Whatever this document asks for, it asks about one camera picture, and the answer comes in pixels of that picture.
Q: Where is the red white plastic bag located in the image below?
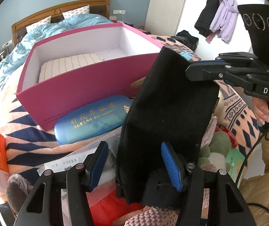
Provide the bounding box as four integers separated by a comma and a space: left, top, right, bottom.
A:
90, 189, 144, 225

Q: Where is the black cloth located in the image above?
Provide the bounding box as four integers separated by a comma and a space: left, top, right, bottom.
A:
116, 47, 220, 208

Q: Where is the right hand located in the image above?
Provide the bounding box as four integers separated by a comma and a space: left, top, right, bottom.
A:
252, 97, 269, 125

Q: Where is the clear packaged tool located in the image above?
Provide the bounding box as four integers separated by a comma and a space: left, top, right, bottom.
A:
37, 127, 122, 176

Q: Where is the dark clothes pile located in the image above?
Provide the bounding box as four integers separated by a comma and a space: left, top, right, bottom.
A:
172, 30, 199, 51

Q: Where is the green plush toy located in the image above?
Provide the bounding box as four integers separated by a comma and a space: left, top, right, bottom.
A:
198, 131, 232, 172

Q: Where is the black hanging jacket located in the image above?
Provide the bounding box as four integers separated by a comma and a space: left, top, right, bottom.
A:
194, 0, 220, 37

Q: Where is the lilac hanging hoodie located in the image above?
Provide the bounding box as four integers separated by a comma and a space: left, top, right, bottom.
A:
206, 0, 239, 43

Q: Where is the blue glasses case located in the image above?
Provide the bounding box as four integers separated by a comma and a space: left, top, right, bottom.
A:
54, 95, 132, 145

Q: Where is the orange navy patterned blanket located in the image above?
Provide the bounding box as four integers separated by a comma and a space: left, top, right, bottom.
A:
0, 34, 260, 226

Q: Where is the grey plush toy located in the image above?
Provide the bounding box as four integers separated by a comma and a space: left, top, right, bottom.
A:
5, 174, 33, 214

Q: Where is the pink cardboard box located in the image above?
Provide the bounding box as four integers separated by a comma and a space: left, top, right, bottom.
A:
16, 23, 162, 130

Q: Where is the cream striped folded cloth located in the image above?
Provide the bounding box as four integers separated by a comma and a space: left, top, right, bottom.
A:
39, 53, 104, 83

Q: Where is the wooden headboard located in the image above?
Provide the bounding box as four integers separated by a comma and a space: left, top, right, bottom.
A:
11, 0, 111, 46

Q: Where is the right patterned pillow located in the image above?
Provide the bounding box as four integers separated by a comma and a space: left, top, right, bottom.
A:
62, 5, 90, 19

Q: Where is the patterned pillow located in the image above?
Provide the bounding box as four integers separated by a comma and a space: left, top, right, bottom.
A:
62, 5, 90, 19
26, 16, 51, 33

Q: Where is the blue duvet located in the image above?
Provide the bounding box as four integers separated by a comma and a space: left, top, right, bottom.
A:
0, 14, 111, 94

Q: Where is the left patterned pillow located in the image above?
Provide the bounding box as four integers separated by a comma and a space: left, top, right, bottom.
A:
26, 16, 51, 33

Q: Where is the black tracking camera box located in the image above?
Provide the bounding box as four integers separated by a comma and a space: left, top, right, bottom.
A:
238, 4, 269, 67

